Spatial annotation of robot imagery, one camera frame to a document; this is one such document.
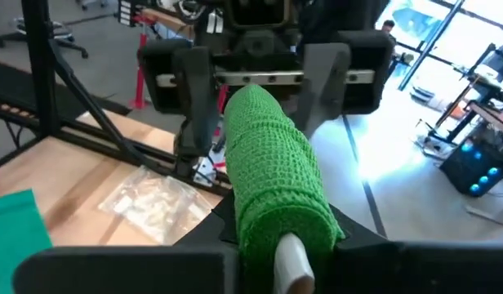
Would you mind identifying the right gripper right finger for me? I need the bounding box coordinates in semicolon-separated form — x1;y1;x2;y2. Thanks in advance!
327;203;503;294

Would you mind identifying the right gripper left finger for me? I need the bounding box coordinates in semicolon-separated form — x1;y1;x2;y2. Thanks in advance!
12;190;241;294

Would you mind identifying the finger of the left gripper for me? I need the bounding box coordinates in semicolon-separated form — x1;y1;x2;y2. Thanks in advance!
172;46;220;154
295;42;354;139

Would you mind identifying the light green bandage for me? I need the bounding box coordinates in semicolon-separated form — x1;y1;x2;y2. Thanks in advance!
222;83;345;294

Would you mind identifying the white plastic tube core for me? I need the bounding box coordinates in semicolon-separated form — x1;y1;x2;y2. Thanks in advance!
273;232;317;294

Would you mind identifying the teal green bandage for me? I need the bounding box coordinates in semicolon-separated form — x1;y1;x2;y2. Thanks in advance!
0;188;53;294

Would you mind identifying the person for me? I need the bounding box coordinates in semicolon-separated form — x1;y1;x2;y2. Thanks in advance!
380;19;398;47

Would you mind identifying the red metal stand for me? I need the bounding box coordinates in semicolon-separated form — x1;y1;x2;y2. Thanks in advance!
130;14;151;110

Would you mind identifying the clear plastic bag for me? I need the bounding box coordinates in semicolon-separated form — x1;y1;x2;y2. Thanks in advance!
97;164;215;246

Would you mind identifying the black computer with blue lights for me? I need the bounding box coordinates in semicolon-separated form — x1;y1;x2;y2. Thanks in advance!
438;136;503;198

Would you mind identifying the wooden desk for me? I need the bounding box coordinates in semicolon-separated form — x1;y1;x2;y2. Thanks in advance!
430;40;503;140

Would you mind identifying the black office chair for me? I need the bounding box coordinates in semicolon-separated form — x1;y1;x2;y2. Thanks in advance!
0;16;89;60

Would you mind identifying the black metal table frame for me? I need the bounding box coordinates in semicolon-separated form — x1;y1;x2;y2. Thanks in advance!
0;0;232;198

